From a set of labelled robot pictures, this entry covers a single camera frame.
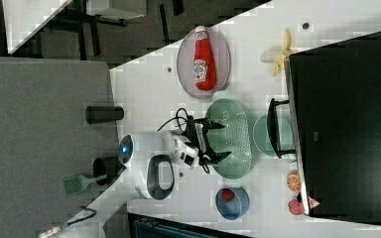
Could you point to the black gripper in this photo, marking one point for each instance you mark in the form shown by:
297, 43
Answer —
196, 131

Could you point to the green oval strainer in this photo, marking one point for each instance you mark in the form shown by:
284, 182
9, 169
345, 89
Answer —
234, 137

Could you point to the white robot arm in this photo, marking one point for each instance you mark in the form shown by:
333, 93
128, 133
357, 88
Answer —
149, 156

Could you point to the green round plate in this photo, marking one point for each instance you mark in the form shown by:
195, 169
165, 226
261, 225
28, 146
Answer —
261, 136

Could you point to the red berry toy in bowl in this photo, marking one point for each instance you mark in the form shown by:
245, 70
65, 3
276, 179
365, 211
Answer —
227, 195

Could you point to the blue bowl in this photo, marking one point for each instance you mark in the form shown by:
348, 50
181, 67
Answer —
235, 208

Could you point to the red ketchup bottle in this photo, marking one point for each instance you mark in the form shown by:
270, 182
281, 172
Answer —
204, 69

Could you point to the pink round plate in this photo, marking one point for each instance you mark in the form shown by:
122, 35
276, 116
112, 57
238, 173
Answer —
221, 56

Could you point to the orange slice toy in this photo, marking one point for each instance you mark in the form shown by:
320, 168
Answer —
293, 182

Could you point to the black utensil holder cup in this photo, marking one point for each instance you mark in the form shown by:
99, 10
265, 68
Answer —
108, 167

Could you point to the peeled banana toy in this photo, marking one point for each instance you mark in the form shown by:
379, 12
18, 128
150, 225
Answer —
277, 55

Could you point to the red strawberry toy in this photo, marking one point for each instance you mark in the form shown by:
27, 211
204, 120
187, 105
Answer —
295, 207

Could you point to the black cylinder cup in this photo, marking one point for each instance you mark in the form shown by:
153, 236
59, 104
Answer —
103, 114

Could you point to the black toaster oven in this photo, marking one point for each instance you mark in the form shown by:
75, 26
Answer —
335, 105

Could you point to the green spatula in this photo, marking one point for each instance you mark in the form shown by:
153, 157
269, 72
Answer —
78, 184

